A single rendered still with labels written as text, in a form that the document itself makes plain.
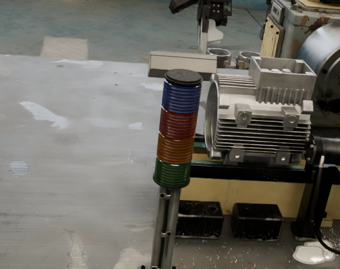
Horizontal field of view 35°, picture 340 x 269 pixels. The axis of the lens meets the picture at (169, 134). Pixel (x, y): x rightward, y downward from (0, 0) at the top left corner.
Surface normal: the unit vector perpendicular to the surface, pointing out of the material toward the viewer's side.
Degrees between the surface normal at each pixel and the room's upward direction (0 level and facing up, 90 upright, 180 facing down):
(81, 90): 0
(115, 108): 0
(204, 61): 52
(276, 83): 90
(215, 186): 90
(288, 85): 90
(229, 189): 90
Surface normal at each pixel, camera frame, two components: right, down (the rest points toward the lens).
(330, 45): -0.66, -0.65
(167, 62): 0.12, -0.18
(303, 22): 0.07, 0.45
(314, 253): 0.10, -0.89
